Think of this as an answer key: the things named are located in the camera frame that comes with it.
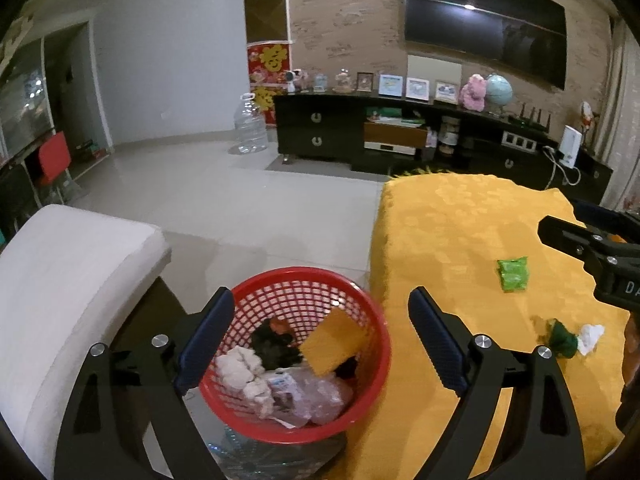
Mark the black tv cabinet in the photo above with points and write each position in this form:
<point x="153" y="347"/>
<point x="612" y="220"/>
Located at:
<point x="390" y="135"/>

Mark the black wifi router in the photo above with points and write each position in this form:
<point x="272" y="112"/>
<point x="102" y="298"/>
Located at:
<point x="533" y="118"/>

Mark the light blue globe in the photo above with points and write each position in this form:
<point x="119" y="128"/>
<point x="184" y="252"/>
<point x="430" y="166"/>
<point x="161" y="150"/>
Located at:
<point x="498" y="90"/>

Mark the orange brown wrapper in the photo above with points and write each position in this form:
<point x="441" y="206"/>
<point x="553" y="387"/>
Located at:
<point x="281" y="327"/>

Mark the green snack packet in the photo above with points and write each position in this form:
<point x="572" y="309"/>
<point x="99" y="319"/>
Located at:
<point x="513" y="274"/>

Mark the red plastic mesh basket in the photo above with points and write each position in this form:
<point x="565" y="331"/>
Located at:
<point x="303" y="296"/>

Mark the red chair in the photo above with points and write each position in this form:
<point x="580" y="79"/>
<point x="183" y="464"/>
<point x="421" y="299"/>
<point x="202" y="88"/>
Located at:
<point x="54" y="158"/>

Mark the white picture frame blue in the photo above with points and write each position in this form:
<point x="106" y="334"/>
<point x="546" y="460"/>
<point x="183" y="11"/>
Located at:
<point x="391" y="85"/>

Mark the white wall panel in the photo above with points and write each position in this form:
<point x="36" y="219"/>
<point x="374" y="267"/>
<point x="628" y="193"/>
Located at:
<point x="434" y="70"/>

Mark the white router box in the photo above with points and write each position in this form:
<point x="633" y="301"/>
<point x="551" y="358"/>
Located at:
<point x="569" y="147"/>

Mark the beige curtain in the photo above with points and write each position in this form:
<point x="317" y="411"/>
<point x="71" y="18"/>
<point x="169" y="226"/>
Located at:
<point x="617" y="140"/>

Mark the yellow tablecloth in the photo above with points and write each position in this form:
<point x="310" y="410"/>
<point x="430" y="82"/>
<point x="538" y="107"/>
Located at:
<point x="446" y="233"/>

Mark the white picture frame pink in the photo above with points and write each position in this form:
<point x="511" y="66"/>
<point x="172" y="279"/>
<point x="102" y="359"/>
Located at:
<point x="418" y="89"/>

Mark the clear large water bottle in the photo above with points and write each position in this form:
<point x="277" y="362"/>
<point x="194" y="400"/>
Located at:
<point x="250" y="125"/>

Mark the brown small picture frame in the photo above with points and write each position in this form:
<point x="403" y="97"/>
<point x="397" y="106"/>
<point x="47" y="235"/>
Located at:
<point x="364" y="82"/>

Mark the white foam net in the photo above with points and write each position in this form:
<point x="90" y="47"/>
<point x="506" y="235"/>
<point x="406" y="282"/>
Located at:
<point x="240" y="370"/>

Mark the pink plush toy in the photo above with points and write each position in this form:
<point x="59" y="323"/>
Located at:
<point x="472" y="95"/>

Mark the dark green wrapper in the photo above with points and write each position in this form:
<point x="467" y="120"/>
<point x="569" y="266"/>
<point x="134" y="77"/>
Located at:
<point x="560" y="340"/>

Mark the black wall television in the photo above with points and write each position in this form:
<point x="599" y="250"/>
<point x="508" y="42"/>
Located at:
<point x="527" y="35"/>

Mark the black bag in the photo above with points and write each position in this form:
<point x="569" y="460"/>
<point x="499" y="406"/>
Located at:
<point x="274" y="350"/>

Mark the clear plastic bag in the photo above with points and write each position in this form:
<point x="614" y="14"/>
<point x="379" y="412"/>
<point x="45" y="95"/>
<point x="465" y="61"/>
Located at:
<point x="301" y="398"/>

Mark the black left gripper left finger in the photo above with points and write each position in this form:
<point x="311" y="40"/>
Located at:
<point x="162" y="369"/>

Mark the white sofa armrest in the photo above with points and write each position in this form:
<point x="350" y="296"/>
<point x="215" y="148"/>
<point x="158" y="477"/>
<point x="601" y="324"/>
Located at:
<point x="69" y="279"/>

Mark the red festive wall poster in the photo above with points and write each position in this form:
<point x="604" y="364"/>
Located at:
<point x="268" y="63"/>

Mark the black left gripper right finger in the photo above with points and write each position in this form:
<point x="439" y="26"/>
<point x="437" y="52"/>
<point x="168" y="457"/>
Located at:
<point x="540" y="438"/>

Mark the white picture frame right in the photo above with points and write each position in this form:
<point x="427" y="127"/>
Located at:
<point x="446" y="92"/>

